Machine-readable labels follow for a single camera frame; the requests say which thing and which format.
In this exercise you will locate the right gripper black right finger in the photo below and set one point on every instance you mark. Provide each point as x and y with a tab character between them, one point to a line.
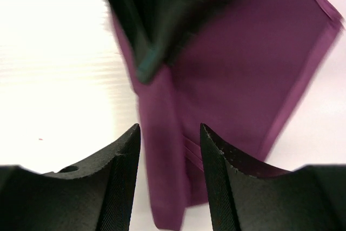
247	194

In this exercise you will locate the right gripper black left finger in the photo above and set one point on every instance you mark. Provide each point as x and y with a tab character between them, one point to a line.
96	193

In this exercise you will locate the knife with teal handle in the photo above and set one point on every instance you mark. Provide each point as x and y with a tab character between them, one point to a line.
149	65

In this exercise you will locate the purple cloth napkin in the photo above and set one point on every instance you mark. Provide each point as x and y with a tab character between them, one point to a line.
249	115

